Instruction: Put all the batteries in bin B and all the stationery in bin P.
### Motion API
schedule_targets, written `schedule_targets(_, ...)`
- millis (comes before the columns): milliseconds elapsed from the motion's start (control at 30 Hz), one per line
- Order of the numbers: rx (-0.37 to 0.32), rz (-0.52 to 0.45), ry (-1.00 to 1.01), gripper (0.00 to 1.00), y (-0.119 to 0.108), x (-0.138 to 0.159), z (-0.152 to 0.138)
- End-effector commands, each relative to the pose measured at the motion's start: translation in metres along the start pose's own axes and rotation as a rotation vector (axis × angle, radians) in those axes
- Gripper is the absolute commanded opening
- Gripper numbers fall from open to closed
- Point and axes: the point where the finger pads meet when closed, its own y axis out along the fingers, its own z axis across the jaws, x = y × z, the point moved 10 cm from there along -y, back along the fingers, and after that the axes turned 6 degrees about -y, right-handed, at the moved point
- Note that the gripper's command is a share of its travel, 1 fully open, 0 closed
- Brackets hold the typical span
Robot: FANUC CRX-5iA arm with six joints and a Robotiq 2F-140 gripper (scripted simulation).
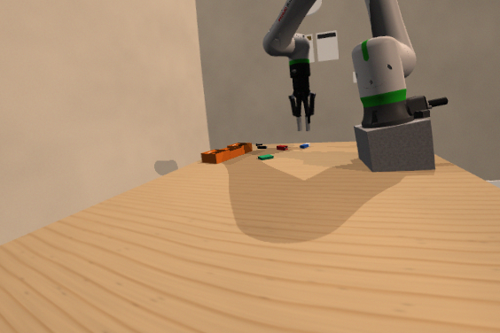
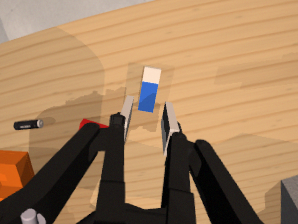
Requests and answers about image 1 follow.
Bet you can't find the orange three-compartment bin rack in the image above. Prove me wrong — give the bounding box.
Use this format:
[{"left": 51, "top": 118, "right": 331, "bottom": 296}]
[{"left": 201, "top": 143, "right": 253, "bottom": 164}]

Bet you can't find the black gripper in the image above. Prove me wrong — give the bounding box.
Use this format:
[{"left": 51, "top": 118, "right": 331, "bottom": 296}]
[{"left": 289, "top": 76, "right": 316, "bottom": 131}]

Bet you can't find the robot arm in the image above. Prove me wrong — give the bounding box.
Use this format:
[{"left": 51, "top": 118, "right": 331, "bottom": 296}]
[{"left": 262, "top": 0, "right": 448, "bottom": 128}]

